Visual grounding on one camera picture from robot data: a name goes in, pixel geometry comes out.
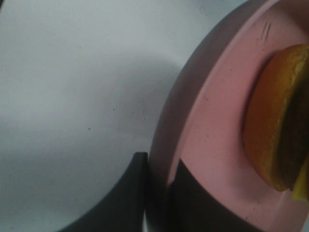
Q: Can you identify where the toy burger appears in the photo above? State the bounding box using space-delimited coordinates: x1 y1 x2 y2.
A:
243 44 309 200

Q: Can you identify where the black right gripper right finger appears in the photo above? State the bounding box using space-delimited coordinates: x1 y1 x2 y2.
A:
168 161 257 232

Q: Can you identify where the pink round plate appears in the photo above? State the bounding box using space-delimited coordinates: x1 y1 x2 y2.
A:
146 0 309 232

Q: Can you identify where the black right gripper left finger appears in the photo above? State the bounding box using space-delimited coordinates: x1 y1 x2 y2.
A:
61 152 148 232

